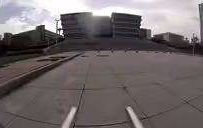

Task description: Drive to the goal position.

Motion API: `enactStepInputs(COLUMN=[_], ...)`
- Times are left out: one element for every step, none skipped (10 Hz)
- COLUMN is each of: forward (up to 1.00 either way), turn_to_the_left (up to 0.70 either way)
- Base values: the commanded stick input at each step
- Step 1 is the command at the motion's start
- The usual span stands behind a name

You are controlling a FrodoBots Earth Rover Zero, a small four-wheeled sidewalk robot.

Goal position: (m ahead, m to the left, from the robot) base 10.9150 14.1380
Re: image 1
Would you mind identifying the wide concrete stairs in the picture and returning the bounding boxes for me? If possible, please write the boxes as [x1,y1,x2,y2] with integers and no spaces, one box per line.
[43,37,193,55]

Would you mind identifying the grey concrete slab plaza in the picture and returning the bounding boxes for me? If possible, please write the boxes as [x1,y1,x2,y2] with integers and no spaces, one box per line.
[0,49,203,128]

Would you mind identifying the row of bollards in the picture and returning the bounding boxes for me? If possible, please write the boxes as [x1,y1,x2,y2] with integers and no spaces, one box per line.
[96,48,179,55]

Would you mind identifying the large tiered building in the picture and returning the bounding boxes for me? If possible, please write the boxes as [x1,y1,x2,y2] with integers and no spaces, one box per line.
[59,11,152,41]

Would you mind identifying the lamp pole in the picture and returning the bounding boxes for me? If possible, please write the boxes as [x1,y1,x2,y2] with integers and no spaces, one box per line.
[190,32,199,57]
[54,18,61,36]

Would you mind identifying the robot's own part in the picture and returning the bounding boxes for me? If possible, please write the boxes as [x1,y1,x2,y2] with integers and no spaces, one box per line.
[124,105,145,128]
[61,105,79,128]

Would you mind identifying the low building with sloped roof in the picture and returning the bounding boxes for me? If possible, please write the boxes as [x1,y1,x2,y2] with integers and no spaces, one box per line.
[3,24,65,52]

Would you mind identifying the red brick path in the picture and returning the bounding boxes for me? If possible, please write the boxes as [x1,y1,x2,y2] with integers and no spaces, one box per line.
[0,52,81,90]

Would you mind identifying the concrete kerb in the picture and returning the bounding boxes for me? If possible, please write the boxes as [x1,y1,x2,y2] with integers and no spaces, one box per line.
[0,53,84,105]

